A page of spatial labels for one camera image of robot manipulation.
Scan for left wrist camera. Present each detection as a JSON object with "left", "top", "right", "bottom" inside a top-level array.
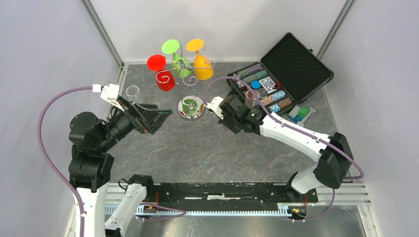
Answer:
[{"left": 92, "top": 83, "right": 125, "bottom": 111}]

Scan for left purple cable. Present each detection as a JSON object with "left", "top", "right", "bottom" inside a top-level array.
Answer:
[{"left": 37, "top": 86, "right": 99, "bottom": 237}]

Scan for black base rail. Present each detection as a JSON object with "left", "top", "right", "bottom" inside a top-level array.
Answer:
[{"left": 104, "top": 181, "right": 371, "bottom": 218}]

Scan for clear wine glass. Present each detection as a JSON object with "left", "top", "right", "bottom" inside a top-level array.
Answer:
[
  {"left": 244, "top": 89, "right": 260, "bottom": 109},
  {"left": 126, "top": 85, "right": 144, "bottom": 104}
]

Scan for chrome wine glass rack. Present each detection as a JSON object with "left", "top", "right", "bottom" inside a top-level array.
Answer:
[{"left": 167, "top": 45, "right": 215, "bottom": 120}]

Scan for yellow wine glass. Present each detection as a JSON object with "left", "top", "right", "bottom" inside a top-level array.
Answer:
[{"left": 186, "top": 39, "right": 214, "bottom": 80}]

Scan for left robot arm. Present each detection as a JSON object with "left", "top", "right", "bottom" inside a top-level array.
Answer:
[{"left": 69, "top": 99, "right": 172, "bottom": 237}]

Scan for black poker chip case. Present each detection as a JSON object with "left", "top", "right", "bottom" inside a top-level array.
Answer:
[{"left": 227, "top": 33, "right": 334, "bottom": 115}]

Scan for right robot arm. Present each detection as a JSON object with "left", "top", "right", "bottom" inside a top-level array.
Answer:
[{"left": 207, "top": 95, "right": 353, "bottom": 201}]

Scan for blue dealer button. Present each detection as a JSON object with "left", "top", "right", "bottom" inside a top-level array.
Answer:
[{"left": 251, "top": 80, "right": 261, "bottom": 90}]

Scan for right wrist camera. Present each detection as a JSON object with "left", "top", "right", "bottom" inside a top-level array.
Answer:
[{"left": 205, "top": 96, "right": 224, "bottom": 119}]

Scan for green wine glass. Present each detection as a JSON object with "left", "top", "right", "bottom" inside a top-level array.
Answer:
[{"left": 161, "top": 39, "right": 191, "bottom": 78}]

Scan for red wine glass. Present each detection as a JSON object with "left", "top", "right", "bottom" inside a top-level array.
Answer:
[{"left": 147, "top": 54, "right": 175, "bottom": 91}]

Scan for playing card deck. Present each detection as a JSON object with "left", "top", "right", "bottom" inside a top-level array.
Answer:
[{"left": 259, "top": 77, "right": 276, "bottom": 93}]

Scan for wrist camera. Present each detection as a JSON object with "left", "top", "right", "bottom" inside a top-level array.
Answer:
[
  {"left": 92, "top": 83, "right": 125, "bottom": 111},
  {"left": 205, "top": 96, "right": 224, "bottom": 119}
]

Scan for coloured toy blocks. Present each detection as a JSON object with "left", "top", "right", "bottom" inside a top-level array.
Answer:
[{"left": 287, "top": 105, "right": 316, "bottom": 127}]

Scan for clear wine glass front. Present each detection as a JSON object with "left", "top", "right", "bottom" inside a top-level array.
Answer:
[{"left": 126, "top": 85, "right": 144, "bottom": 104}]

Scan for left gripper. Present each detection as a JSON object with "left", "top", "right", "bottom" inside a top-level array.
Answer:
[{"left": 98, "top": 94, "right": 172, "bottom": 150}]

